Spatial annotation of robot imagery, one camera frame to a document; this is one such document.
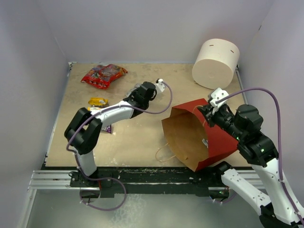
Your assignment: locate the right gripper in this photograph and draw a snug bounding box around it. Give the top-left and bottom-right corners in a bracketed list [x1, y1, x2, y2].
[197, 102, 244, 140]

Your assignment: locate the silver candy packet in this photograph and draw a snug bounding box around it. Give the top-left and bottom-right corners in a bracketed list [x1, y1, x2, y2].
[202, 139, 209, 148]
[123, 83, 141, 101]

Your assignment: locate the red paper bag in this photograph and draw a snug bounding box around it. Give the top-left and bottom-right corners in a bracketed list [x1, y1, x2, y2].
[161, 98, 245, 171]

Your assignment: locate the brown chocolate candy packet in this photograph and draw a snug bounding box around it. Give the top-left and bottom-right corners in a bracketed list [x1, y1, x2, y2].
[102, 125, 112, 134]

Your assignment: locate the large red snack bag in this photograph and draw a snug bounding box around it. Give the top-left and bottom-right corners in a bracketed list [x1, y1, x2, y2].
[81, 64, 128, 89]

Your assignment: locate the yellow candy packet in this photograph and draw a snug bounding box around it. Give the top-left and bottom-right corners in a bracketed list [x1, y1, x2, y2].
[88, 97, 109, 106]
[87, 107, 102, 111]

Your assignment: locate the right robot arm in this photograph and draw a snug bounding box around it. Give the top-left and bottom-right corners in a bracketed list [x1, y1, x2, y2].
[198, 104, 304, 228]

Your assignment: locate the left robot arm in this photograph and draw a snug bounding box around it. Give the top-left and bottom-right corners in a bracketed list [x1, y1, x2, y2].
[64, 82, 157, 186]

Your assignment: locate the cream cylindrical container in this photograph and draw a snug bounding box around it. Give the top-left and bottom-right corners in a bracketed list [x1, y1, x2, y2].
[192, 38, 240, 89]

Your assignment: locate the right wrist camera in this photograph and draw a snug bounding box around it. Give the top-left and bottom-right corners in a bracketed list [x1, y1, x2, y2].
[208, 87, 228, 114]

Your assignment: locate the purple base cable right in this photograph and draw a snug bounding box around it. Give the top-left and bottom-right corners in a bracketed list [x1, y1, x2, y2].
[212, 192, 236, 205]

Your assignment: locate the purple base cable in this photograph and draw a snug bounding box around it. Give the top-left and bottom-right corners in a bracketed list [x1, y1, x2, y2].
[212, 192, 236, 205]
[79, 178, 128, 211]

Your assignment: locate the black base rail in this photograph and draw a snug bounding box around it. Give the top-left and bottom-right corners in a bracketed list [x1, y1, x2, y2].
[69, 167, 230, 200]

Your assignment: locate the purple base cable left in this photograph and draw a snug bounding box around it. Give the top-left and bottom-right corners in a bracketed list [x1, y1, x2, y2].
[79, 178, 128, 211]

